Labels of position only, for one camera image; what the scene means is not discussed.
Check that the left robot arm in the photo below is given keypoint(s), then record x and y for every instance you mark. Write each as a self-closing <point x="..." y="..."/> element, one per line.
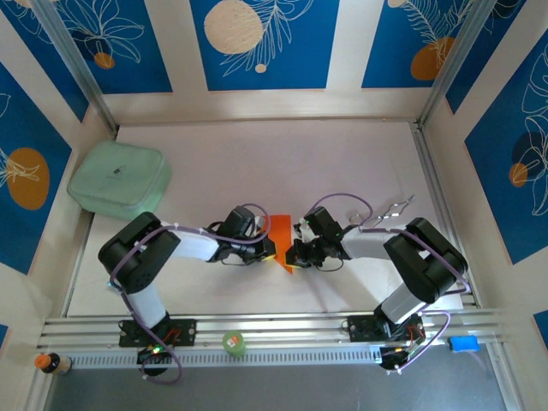
<point x="137" y="257"/>

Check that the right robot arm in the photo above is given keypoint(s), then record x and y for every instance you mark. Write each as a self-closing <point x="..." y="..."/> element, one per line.
<point x="424" y="265"/>

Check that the green can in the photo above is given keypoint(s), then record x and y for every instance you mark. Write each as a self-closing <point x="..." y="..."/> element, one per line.
<point x="233" y="344"/>

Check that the mint green zipper pouch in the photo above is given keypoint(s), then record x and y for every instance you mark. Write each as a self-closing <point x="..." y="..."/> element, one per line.
<point x="111" y="180"/>

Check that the teal printed wrapper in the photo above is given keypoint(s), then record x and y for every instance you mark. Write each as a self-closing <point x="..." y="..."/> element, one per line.
<point x="110" y="284"/>

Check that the blue box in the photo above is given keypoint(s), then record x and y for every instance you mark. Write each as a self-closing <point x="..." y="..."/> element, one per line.
<point x="463" y="344"/>

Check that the orange capped bottle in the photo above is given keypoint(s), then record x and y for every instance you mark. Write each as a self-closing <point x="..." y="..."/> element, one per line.
<point x="53" y="364"/>

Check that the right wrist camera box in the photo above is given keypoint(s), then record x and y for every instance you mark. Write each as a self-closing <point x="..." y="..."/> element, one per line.
<point x="303" y="231"/>

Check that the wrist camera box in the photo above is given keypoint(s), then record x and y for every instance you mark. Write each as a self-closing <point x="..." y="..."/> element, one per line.
<point x="303" y="231"/>
<point x="259" y="224"/>

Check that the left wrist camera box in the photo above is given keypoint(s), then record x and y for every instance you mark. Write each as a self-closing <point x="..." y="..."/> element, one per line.
<point x="259" y="224"/>

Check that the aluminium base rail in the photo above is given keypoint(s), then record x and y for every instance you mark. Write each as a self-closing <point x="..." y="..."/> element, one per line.
<point x="278" y="325"/>

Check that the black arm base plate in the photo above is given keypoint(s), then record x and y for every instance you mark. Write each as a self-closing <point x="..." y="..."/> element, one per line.
<point x="184" y="331"/>
<point x="361" y="329"/>

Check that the aluminium frame post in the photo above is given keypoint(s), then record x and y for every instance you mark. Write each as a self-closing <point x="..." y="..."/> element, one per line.
<point x="81" y="73"/>
<point x="454" y="60"/>

